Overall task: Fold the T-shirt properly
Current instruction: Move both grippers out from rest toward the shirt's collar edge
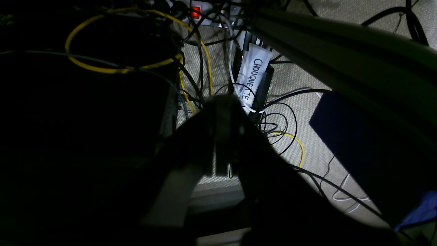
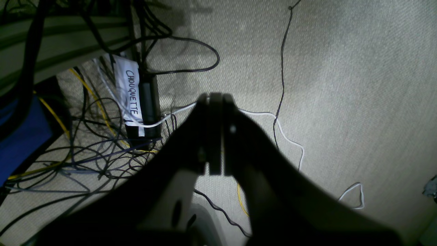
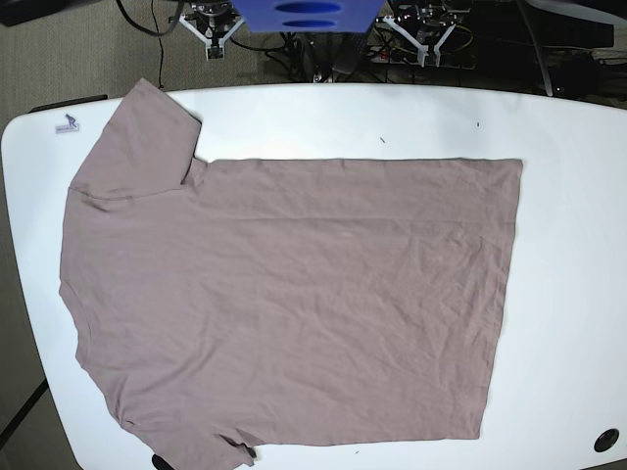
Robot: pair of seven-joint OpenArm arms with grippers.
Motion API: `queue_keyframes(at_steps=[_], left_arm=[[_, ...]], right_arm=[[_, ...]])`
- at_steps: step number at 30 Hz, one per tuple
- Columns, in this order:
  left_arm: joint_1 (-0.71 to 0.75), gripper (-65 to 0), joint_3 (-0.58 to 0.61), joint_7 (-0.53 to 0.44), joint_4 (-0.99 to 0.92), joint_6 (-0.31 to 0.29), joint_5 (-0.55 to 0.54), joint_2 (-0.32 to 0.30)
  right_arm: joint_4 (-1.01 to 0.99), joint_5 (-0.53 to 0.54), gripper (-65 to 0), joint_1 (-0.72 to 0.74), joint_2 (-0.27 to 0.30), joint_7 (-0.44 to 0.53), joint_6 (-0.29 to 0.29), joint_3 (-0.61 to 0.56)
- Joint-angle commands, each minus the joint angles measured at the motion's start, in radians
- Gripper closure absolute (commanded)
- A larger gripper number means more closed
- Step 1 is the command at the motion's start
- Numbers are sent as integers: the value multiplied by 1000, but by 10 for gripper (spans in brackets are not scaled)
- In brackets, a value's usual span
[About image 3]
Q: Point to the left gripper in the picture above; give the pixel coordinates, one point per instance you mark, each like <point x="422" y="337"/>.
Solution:
<point x="423" y="27"/>

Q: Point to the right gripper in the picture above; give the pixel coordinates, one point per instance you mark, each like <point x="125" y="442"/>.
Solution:
<point x="213" y="23"/>

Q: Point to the mauve T-shirt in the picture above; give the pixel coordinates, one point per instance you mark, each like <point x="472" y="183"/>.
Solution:
<point x="226" y="305"/>

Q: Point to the black power strip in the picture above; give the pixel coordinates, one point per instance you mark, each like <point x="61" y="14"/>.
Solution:
<point x="391" y="55"/>

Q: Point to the small white sticker label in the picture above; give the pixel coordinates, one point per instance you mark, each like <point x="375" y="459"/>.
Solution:
<point x="71" y="125"/>

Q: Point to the black table grommet left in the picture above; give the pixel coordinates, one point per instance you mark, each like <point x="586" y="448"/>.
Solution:
<point x="160" y="464"/>

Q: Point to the black table grommet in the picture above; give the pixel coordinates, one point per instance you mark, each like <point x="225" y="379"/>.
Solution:
<point x="160" y="464"/>
<point x="606" y="440"/>

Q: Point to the black table grommet right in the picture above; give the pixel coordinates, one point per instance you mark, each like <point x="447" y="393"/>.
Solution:
<point x="606" y="440"/>

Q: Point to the blue plastic mount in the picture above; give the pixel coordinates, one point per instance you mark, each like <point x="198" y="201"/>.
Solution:
<point x="308" y="15"/>

